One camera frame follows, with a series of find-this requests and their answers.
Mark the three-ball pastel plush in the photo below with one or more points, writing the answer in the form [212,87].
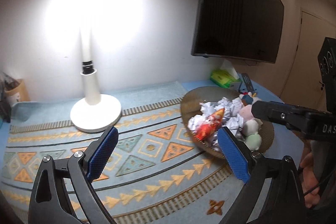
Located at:
[250,129]

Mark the metal phone stand wooden base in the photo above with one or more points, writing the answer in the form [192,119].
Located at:
[246,85]

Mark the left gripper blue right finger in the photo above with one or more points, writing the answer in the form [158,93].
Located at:
[251,170]

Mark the black wall television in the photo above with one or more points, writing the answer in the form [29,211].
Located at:
[240,29]

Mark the wooden pen cup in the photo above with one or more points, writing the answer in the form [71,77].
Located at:
[15,89]

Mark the white desk lamp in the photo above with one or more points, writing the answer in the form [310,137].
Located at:
[96,111]

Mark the person's right hand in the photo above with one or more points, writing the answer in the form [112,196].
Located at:
[309,181]

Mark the orange snack packet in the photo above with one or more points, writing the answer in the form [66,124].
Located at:
[210,125]

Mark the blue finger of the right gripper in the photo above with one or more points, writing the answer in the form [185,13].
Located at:
[275,112]

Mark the paper ball pile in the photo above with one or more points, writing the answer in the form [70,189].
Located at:
[195,121]

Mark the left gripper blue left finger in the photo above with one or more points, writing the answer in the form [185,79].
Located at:
[88,167]

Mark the large lined paper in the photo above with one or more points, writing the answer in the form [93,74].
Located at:
[231,119]

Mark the green tissue box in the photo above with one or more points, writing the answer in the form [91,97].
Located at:
[226,76]

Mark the black mesh pen holder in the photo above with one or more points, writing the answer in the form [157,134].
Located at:
[5,109]

